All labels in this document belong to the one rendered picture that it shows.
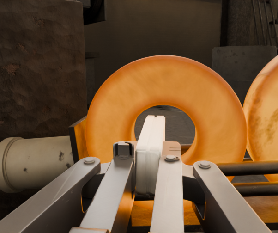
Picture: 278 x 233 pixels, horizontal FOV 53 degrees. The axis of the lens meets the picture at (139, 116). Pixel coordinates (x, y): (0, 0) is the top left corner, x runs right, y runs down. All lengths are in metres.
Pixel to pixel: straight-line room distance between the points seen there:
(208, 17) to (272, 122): 8.42
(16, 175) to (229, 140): 0.21
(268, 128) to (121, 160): 0.16
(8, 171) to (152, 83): 0.17
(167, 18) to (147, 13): 0.63
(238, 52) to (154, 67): 2.40
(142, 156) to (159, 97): 0.11
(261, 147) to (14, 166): 0.24
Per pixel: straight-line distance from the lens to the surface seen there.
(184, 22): 8.12
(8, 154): 0.32
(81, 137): 0.27
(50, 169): 0.29
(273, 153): 0.28
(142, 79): 0.26
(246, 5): 4.38
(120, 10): 7.18
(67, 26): 0.49
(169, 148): 0.18
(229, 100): 0.26
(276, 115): 0.27
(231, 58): 2.66
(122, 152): 0.16
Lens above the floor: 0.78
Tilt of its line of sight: 12 degrees down
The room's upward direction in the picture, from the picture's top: straight up
